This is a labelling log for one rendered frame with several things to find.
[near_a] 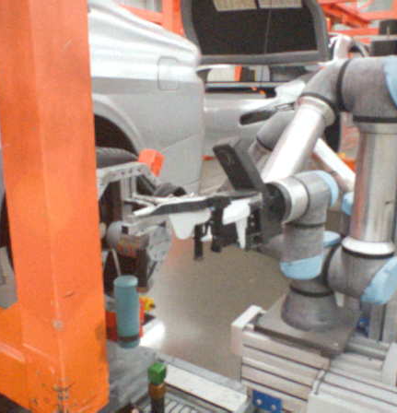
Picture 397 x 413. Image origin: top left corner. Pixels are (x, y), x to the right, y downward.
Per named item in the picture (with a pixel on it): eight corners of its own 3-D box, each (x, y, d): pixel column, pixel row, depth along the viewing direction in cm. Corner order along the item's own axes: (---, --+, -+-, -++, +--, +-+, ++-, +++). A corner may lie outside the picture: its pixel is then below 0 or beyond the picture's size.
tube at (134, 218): (125, 205, 169) (123, 177, 166) (166, 212, 158) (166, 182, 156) (90, 216, 155) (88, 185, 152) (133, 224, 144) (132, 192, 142)
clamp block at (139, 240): (129, 241, 153) (128, 226, 151) (149, 245, 148) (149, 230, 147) (118, 245, 149) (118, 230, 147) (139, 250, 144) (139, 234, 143)
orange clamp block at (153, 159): (144, 175, 186) (151, 156, 189) (158, 178, 182) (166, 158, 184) (134, 168, 181) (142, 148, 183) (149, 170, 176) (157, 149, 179)
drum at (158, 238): (129, 246, 184) (128, 212, 180) (171, 256, 172) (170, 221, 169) (105, 256, 172) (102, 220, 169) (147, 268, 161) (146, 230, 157)
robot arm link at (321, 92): (308, 49, 104) (206, 227, 91) (352, 46, 96) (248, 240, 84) (325, 84, 112) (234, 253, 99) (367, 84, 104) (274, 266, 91)
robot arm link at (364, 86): (344, 281, 115) (365, 58, 101) (403, 300, 105) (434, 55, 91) (320, 296, 107) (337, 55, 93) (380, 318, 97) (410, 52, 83)
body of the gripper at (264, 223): (245, 253, 64) (294, 234, 72) (240, 194, 63) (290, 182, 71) (207, 247, 70) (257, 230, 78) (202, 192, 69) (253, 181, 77)
